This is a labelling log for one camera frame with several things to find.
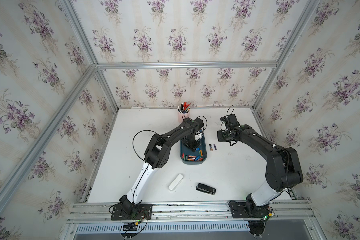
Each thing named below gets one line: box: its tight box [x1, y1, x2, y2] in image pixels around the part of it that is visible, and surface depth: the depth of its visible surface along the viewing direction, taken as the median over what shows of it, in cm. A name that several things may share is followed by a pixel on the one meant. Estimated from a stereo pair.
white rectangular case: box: [168, 173, 184, 191], surface depth 82 cm
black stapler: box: [196, 183, 216, 196], surface depth 80 cm
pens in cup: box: [177, 101, 191, 114], surface depth 107 cm
